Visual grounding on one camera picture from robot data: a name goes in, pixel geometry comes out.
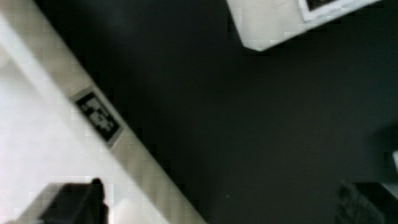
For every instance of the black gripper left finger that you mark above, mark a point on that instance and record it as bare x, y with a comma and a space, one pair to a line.
76, 206

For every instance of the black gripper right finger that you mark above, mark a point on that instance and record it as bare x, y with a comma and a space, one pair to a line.
367, 204

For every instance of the white square tabletop part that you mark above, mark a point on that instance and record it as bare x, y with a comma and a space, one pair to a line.
65, 141

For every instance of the white table leg centre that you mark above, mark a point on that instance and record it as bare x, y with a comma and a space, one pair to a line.
271, 20

